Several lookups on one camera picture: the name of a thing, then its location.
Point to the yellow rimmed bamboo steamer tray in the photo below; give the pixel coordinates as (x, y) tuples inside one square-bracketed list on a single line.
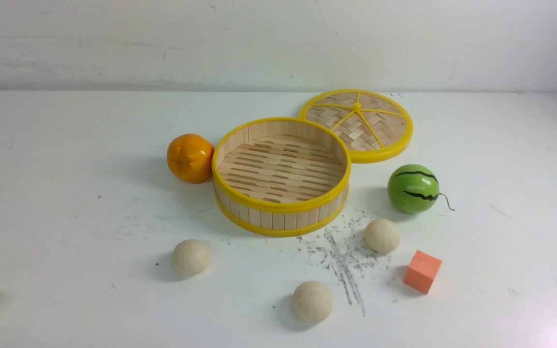
[(281, 176)]

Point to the white toy bun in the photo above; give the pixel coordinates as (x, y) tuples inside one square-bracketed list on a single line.
[(191, 257), (382, 235), (312, 302)]

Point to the orange foam cube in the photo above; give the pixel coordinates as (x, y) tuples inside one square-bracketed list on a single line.
[(422, 271)]

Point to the green toy watermelon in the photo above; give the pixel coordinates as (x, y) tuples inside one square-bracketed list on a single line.
[(413, 189)]

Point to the orange toy tangerine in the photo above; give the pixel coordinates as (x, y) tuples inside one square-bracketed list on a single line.
[(189, 158)]

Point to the yellow rimmed bamboo steamer lid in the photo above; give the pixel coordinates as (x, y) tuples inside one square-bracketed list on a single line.
[(373, 127)]

